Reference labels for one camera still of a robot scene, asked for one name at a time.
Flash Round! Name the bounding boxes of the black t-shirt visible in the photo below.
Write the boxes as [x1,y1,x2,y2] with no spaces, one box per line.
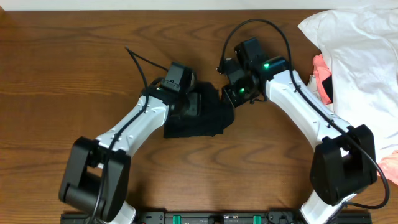
[164,82,234,138]

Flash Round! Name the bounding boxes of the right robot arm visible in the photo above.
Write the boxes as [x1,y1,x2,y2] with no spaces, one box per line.
[221,38,377,223]

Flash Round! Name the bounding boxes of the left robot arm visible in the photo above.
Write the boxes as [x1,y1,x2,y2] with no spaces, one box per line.
[58,63,200,223]

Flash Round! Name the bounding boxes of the white leaf-print garment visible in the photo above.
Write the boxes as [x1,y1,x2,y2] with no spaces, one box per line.
[307,75,334,112]

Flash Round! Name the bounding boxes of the pink garment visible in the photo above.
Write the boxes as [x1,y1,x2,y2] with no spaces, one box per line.
[313,54,333,105]

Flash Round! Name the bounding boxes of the white t-shirt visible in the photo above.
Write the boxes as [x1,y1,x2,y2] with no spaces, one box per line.
[298,8,397,161]

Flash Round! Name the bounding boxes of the black left cable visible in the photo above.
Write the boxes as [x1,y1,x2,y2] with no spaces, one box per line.
[83,45,170,224]

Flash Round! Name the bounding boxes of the black cable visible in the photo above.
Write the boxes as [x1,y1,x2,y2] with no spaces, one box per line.
[83,45,170,224]
[216,18,391,224]

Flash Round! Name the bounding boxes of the black right cable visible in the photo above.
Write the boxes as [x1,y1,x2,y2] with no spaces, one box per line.
[216,18,391,224]

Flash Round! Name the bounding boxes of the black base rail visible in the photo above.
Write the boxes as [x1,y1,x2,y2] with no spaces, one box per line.
[60,210,373,224]

